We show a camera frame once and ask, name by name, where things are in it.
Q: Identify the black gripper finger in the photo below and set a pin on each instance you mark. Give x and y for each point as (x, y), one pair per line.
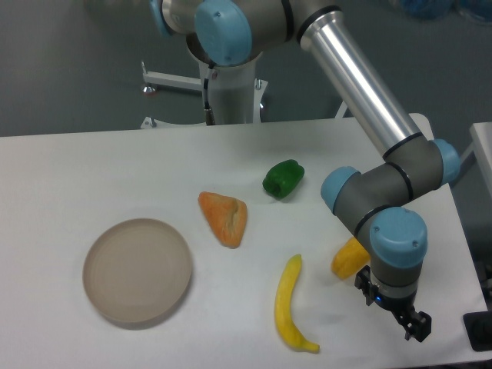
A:
(363, 283)
(416, 324)

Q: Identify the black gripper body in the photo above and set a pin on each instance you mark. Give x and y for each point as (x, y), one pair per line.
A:
(392, 298)

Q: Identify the yellow pepper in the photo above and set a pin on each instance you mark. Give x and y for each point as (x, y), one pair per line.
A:
(349, 259)

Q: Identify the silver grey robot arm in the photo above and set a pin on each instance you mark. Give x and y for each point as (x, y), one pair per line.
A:
(226, 35)

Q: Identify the green pepper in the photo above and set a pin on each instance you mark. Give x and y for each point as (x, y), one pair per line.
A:
(283, 178)

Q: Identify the black device at table edge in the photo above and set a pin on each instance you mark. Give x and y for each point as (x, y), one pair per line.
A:
(478, 328)

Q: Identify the yellow banana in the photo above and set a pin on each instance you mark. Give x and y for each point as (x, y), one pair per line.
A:
(284, 323)

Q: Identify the orange bread wedge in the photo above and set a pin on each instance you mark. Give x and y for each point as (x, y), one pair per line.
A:
(226, 216)

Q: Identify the white side table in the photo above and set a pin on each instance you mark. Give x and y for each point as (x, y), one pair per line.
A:
(477, 152)

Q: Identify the beige round plate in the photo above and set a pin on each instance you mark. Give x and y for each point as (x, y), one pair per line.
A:
(137, 273)

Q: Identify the blue bag in background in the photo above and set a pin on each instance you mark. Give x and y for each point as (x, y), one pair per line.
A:
(475, 11)

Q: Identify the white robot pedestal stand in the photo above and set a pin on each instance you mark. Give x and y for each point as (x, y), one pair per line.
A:
(230, 95)

